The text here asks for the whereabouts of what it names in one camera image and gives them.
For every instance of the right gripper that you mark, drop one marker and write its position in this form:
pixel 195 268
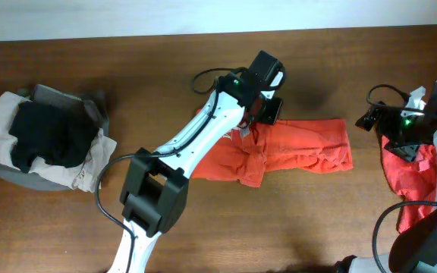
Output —
pixel 406 150

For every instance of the grey folded garment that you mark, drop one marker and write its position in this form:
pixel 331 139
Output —
pixel 89 107

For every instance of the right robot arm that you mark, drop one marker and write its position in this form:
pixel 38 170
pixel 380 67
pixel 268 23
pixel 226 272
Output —
pixel 414 250

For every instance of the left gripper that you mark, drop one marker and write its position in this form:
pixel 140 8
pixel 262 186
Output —
pixel 270 111

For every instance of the orange soccer t-shirt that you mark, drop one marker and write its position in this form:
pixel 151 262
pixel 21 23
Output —
pixel 245 153

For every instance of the red t-shirt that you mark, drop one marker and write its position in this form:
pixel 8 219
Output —
pixel 415 181

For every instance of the beige folded garment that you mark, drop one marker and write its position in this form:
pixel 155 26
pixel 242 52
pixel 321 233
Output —
pixel 44 177

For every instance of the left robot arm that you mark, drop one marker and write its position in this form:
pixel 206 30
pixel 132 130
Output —
pixel 154 193

